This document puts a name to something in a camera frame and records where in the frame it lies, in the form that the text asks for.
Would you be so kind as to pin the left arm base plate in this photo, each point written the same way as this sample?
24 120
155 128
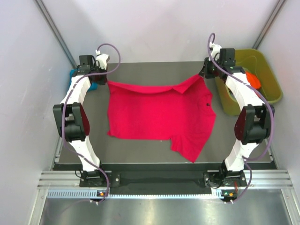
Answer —
114 180

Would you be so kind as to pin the slotted cable duct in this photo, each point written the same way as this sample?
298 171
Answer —
99 194

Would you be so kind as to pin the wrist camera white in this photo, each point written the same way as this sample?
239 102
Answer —
214 51
101 60

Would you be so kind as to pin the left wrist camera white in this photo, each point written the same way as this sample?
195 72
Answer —
101 60

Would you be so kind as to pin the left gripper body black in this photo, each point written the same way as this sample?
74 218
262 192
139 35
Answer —
100 79

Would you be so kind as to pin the olive green plastic bin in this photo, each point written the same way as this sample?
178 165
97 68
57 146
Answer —
254 62

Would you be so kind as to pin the folded blue t shirt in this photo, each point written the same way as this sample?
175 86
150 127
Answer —
93 87

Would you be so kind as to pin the red t shirt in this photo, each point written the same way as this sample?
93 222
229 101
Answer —
180 113

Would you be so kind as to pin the aluminium frame rail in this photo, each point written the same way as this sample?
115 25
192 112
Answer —
261 179

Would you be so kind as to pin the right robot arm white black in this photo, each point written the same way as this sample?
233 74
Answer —
254 123

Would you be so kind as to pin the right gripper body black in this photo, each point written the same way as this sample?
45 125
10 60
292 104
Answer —
212 69

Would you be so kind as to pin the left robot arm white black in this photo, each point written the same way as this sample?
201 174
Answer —
72 122

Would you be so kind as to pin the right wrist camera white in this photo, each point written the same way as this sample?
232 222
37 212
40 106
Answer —
214 51

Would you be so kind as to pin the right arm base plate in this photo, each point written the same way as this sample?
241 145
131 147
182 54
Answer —
218 179

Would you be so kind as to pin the orange t shirt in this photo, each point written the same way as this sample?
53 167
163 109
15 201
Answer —
253 80

